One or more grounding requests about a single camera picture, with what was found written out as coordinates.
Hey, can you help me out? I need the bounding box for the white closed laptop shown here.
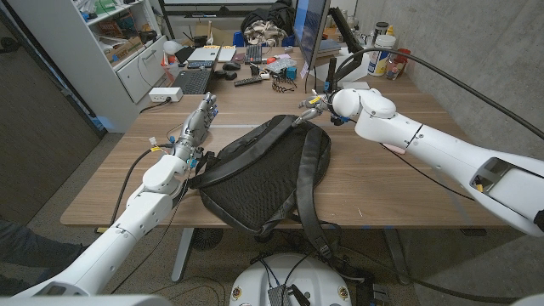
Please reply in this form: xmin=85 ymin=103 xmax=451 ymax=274
xmin=186 ymin=45 xmax=237 ymax=64

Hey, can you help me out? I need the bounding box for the black laptop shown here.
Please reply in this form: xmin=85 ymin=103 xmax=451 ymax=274
xmin=169 ymin=42 xmax=224 ymax=95

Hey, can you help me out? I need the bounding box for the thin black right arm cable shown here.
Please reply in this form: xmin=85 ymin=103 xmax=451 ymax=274
xmin=380 ymin=143 xmax=476 ymax=201

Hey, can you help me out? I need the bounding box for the white power strip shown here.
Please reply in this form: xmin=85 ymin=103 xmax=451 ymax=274
xmin=148 ymin=87 xmax=184 ymax=104

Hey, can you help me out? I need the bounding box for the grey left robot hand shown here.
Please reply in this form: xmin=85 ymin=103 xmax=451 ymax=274
xmin=172 ymin=92 xmax=220 ymax=161

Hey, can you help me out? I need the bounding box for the person's dark trouser leg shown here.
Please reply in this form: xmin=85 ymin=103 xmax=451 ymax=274
xmin=0 ymin=218 xmax=86 ymax=294

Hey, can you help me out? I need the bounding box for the computer monitor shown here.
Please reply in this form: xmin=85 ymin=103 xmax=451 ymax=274
xmin=292 ymin=0 xmax=332 ymax=71

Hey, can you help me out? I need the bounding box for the grey table leg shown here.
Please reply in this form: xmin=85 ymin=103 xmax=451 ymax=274
xmin=171 ymin=228 xmax=196 ymax=284
xmin=382 ymin=229 xmax=411 ymax=286

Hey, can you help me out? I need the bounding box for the clear glass jar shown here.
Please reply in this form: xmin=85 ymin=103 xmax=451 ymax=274
xmin=385 ymin=57 xmax=407 ymax=81

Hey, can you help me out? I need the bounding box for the clear plastic bag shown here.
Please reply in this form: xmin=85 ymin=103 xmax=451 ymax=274
xmin=265 ymin=57 xmax=298 ymax=74

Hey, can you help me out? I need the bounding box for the black backpack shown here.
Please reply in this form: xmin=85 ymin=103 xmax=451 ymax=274
xmin=188 ymin=113 xmax=341 ymax=260

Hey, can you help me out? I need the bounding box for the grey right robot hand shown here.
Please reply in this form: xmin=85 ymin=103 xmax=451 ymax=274
xmin=292 ymin=93 xmax=341 ymax=127

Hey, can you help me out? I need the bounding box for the white wipes tub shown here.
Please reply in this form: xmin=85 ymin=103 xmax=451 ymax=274
xmin=367 ymin=34 xmax=397 ymax=77

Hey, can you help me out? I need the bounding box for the black remote control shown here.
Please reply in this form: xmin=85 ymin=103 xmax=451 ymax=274
xmin=233 ymin=75 xmax=264 ymax=88

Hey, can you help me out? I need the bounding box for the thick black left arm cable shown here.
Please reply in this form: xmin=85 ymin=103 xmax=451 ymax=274
xmin=109 ymin=144 xmax=176 ymax=226

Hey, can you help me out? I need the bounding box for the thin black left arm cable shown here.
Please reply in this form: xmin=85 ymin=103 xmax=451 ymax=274
xmin=109 ymin=178 xmax=190 ymax=294

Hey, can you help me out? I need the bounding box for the round black floor fan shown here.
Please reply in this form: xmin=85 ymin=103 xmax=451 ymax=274
xmin=190 ymin=228 xmax=224 ymax=252

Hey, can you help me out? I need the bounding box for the black wire coil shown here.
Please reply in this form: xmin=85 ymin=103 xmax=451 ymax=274
xmin=270 ymin=76 xmax=298 ymax=94

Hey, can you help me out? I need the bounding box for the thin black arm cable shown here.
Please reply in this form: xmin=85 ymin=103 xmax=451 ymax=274
xmin=380 ymin=143 xmax=476 ymax=201
xmin=109 ymin=178 xmax=190 ymax=294

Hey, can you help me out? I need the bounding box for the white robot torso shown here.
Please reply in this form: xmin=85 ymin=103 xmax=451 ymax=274
xmin=229 ymin=253 xmax=353 ymax=306

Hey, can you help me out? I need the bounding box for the white shelf cabinet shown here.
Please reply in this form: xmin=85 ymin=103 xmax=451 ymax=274
xmin=8 ymin=0 xmax=171 ymax=133

